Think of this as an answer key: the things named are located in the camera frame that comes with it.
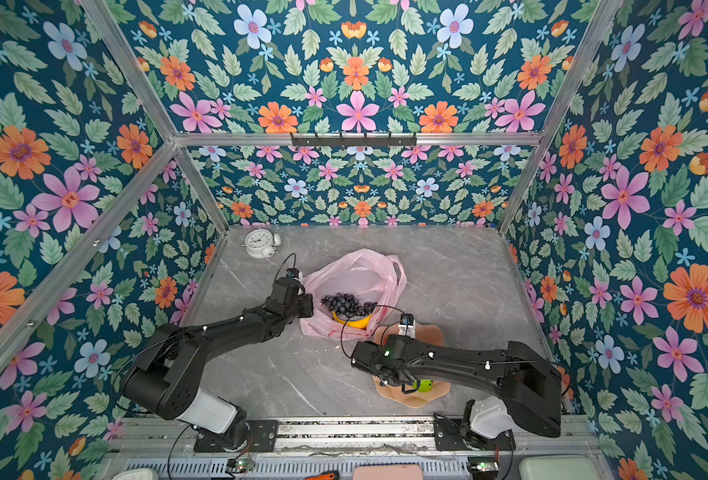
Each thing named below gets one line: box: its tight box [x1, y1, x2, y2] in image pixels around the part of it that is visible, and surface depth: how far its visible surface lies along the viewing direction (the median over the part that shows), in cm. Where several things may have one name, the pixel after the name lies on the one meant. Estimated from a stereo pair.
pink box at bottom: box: [352, 464, 424, 480], surface depth 69 cm
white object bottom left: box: [112, 468, 158, 480], surface depth 68 cm
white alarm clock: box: [241, 228, 282, 259], surface depth 113 cm
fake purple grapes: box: [321, 293, 378, 317], surface depth 95 cm
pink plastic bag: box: [300, 248, 407, 340], surface depth 96 cm
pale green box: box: [518, 456, 601, 480], surface depth 68 cm
